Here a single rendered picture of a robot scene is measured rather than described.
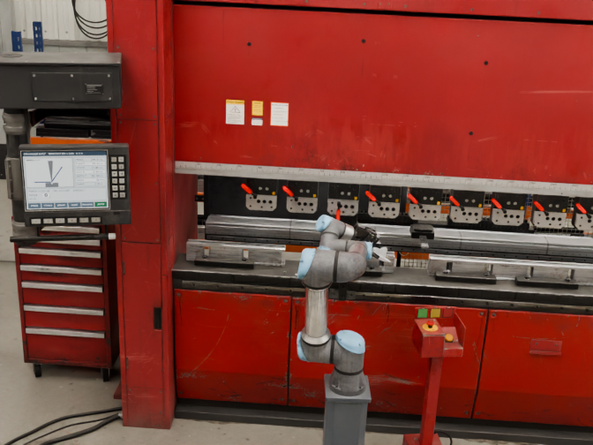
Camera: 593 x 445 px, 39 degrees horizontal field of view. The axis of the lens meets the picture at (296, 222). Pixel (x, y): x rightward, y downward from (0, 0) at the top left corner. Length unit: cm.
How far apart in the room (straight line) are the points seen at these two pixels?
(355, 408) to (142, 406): 144
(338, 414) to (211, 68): 167
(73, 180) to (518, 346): 229
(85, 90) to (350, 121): 122
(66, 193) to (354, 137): 134
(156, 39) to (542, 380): 252
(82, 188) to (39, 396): 158
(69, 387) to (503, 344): 239
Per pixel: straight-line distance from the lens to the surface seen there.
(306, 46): 385
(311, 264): 300
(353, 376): 333
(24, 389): 494
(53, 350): 486
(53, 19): 831
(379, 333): 421
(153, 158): 386
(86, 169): 363
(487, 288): 416
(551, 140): 405
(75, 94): 357
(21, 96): 360
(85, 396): 481
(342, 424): 342
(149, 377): 434
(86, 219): 370
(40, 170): 365
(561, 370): 443
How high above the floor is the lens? 259
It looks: 21 degrees down
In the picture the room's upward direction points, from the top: 3 degrees clockwise
